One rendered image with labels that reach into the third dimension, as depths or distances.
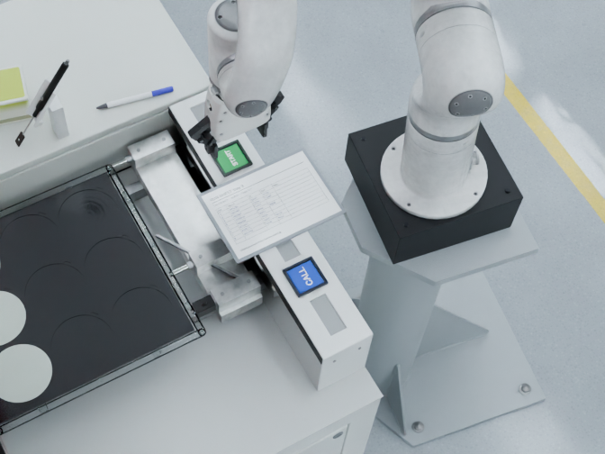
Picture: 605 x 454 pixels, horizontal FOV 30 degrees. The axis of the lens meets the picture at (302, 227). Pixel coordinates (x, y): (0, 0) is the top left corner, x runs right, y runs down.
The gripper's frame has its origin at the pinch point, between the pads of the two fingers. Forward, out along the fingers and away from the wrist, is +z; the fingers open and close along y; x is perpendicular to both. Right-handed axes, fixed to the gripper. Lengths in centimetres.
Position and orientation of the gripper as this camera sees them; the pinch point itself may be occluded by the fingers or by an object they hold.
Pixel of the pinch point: (236, 138)
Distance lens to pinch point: 188.0
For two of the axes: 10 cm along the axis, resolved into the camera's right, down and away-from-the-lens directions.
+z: -0.5, 4.8, 8.7
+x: -4.9, -7.7, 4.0
